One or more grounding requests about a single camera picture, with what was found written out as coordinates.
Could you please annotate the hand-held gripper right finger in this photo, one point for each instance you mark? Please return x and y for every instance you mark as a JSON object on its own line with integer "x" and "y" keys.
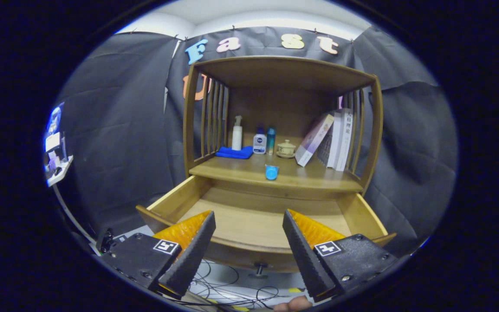
{"x": 303, "y": 255}

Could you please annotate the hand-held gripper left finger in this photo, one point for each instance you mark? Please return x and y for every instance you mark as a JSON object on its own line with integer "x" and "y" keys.
{"x": 193, "y": 255}

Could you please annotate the wooden drawer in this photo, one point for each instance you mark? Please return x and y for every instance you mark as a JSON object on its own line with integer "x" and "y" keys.
{"x": 249, "y": 225}

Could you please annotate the small blue cup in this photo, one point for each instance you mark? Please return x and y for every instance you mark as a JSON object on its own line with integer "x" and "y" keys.
{"x": 271, "y": 173}

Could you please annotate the wooden cabinet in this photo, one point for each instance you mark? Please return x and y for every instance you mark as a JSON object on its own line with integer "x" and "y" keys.
{"x": 275, "y": 108}

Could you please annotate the black device box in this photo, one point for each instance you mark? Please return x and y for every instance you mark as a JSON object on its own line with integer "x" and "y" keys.
{"x": 104, "y": 240}

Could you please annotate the grey patterned book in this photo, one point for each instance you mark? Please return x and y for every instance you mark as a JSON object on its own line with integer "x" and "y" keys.
{"x": 325, "y": 151}

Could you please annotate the beige lidded ceramic cup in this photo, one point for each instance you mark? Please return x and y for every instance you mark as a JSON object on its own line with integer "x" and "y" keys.
{"x": 286, "y": 149}

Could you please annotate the folded blue cloth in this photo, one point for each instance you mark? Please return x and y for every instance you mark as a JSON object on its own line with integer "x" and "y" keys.
{"x": 234, "y": 152}

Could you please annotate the purple and white book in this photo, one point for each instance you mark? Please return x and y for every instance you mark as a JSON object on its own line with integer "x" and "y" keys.
{"x": 314, "y": 138}

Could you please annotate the white bottle blue cap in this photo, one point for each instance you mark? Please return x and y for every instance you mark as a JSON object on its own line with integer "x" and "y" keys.
{"x": 260, "y": 144}

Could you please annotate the teal bottle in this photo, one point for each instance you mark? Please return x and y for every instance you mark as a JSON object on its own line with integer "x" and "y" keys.
{"x": 271, "y": 138}

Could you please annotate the plain white book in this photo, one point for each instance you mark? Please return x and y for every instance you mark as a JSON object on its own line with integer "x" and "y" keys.
{"x": 336, "y": 138}

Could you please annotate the white book lettered spine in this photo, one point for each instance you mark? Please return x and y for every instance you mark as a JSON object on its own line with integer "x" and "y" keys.
{"x": 345, "y": 138}

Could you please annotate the white pump bottle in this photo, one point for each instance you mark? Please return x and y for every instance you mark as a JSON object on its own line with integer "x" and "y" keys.
{"x": 237, "y": 138}

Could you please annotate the grey stand pole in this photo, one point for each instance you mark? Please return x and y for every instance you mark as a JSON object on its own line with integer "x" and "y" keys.
{"x": 69, "y": 216}

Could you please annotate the black backdrop cloth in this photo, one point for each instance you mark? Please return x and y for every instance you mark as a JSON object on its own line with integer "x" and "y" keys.
{"x": 119, "y": 138}

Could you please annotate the white stand tray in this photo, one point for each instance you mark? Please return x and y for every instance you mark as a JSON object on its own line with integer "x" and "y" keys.
{"x": 61, "y": 173}

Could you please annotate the computer monitor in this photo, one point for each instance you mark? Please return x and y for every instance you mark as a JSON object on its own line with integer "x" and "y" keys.
{"x": 53, "y": 125}

